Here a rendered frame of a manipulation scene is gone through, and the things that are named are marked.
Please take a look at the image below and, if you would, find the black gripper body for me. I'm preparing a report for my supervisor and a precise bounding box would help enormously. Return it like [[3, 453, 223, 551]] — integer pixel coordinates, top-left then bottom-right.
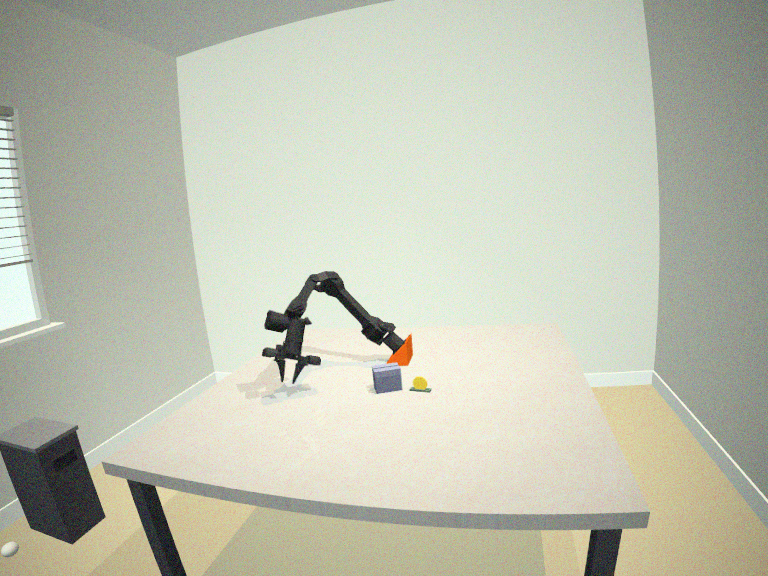
[[262, 334, 321, 366]]

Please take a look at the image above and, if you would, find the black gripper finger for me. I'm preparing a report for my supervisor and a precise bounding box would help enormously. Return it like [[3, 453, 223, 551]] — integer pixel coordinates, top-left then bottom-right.
[[292, 363, 308, 384], [274, 359, 286, 382]]

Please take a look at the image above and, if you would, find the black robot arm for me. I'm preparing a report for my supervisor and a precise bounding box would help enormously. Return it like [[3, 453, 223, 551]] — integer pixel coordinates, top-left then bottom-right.
[[264, 271, 406, 355]]

